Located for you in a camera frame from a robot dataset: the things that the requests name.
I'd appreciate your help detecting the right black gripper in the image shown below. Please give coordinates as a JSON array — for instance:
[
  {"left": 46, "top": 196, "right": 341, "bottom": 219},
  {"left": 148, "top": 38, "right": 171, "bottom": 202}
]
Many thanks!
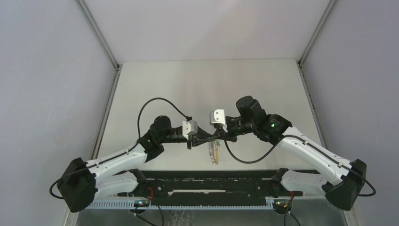
[{"left": 212, "top": 119, "right": 255, "bottom": 144}]

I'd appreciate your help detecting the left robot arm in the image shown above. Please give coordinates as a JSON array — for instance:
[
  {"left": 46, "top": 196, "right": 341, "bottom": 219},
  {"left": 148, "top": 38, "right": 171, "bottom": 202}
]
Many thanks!
[{"left": 56, "top": 115, "right": 216, "bottom": 213}]

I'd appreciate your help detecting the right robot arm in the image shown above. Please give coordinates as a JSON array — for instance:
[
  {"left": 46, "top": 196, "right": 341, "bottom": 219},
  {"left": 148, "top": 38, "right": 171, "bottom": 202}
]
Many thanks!
[{"left": 210, "top": 96, "right": 367, "bottom": 211}]

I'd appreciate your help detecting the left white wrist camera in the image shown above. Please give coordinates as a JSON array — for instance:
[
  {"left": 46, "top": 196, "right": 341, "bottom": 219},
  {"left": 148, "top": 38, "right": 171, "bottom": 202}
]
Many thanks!
[{"left": 182, "top": 120, "right": 198, "bottom": 140}]

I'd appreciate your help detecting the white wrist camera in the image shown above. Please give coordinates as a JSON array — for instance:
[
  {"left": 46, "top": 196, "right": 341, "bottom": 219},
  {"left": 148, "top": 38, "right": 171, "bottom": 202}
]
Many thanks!
[
  {"left": 210, "top": 109, "right": 228, "bottom": 133},
  {"left": 182, "top": 120, "right": 198, "bottom": 140}
]

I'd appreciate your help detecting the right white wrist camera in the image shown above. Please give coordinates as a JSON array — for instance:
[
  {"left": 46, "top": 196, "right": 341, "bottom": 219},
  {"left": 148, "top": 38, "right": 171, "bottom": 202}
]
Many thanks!
[{"left": 210, "top": 109, "right": 228, "bottom": 133}]

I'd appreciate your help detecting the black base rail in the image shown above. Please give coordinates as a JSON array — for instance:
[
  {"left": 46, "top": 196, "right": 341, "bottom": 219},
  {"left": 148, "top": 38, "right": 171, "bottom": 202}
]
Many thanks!
[{"left": 118, "top": 169, "right": 303, "bottom": 208}]

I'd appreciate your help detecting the left black camera cable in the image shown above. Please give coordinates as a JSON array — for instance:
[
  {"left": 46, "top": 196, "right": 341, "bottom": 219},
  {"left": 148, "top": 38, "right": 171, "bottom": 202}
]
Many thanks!
[{"left": 49, "top": 97, "right": 192, "bottom": 200}]

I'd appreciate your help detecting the black camera cable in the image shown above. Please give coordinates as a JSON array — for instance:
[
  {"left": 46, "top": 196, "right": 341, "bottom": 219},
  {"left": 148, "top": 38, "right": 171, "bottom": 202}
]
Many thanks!
[
  {"left": 223, "top": 135, "right": 377, "bottom": 197},
  {"left": 49, "top": 97, "right": 192, "bottom": 200}
]

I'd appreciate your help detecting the right black camera cable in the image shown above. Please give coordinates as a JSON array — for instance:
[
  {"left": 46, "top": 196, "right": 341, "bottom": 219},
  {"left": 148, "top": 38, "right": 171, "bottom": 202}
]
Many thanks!
[{"left": 223, "top": 135, "right": 377, "bottom": 197}]

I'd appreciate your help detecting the right aluminium frame post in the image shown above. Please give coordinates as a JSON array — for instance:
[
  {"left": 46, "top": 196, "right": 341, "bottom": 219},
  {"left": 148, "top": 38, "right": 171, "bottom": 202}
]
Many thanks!
[{"left": 296, "top": 0, "right": 339, "bottom": 148}]

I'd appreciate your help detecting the aluminium frame post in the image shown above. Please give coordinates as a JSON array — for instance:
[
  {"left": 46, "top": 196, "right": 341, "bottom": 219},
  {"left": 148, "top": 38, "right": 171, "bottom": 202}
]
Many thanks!
[
  {"left": 75, "top": 0, "right": 121, "bottom": 160},
  {"left": 296, "top": 0, "right": 339, "bottom": 148}
]

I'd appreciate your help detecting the left aluminium frame post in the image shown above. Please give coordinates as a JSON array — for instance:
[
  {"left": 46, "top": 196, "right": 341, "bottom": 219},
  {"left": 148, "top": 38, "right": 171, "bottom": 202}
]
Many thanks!
[{"left": 75, "top": 0, "right": 121, "bottom": 160}]

